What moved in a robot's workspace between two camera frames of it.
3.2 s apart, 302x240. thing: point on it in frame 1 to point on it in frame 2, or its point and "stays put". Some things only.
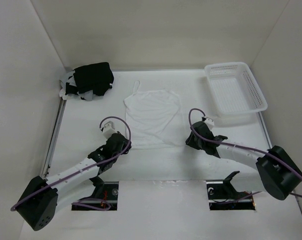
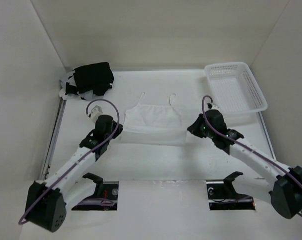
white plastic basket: (234, 91) stays put
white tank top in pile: (70, 78) stays put
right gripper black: (189, 142) to (193, 129)
